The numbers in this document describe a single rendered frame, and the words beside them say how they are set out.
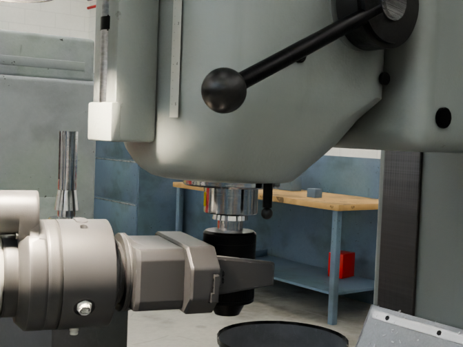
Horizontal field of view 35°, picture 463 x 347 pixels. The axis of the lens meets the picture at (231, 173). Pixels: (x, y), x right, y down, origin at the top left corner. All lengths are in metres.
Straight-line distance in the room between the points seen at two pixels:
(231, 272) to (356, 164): 5.70
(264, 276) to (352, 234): 5.73
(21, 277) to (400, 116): 0.33
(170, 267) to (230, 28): 0.19
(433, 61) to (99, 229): 0.31
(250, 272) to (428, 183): 0.39
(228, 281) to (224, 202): 0.07
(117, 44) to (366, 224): 5.73
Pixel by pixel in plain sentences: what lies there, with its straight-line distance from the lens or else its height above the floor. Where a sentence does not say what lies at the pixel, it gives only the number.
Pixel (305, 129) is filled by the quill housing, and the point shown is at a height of 1.36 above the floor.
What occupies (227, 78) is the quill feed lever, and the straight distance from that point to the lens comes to 0.47.
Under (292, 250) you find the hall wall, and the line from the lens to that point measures 6.92.
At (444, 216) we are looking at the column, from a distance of 0.95.
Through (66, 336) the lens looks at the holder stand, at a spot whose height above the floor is 1.10.
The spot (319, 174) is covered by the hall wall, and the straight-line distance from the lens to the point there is 6.62.
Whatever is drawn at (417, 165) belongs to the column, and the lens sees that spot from 0.97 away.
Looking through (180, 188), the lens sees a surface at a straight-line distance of 6.98.
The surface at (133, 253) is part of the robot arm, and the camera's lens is 0.60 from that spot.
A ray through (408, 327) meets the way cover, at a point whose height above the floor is 1.11.
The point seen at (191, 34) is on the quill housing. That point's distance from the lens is 0.55.
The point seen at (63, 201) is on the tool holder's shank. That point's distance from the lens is 0.97.
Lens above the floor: 1.35
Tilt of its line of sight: 3 degrees down
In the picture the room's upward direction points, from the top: 2 degrees clockwise
